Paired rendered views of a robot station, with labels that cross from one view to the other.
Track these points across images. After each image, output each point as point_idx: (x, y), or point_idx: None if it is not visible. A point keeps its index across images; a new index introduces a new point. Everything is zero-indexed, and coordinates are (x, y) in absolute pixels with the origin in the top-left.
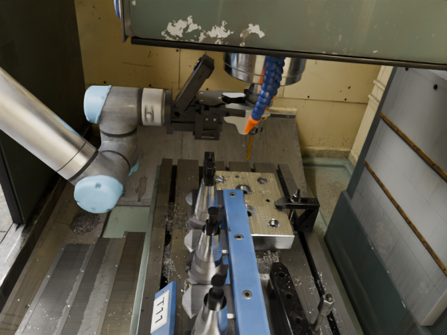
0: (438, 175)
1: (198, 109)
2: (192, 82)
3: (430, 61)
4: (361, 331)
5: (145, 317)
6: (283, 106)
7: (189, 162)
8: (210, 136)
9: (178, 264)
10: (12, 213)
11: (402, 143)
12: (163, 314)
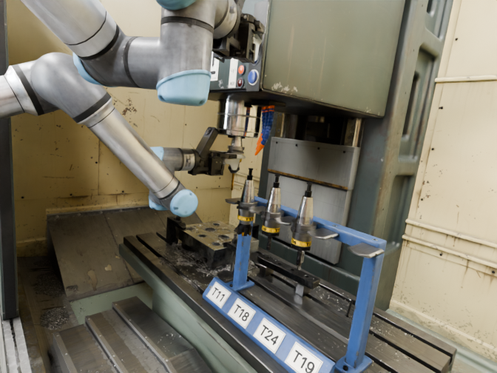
0: (313, 183)
1: (211, 157)
2: (209, 140)
3: (333, 104)
4: None
5: (206, 307)
6: None
7: (148, 234)
8: (217, 174)
9: (199, 280)
10: (8, 305)
11: (288, 178)
12: (223, 292)
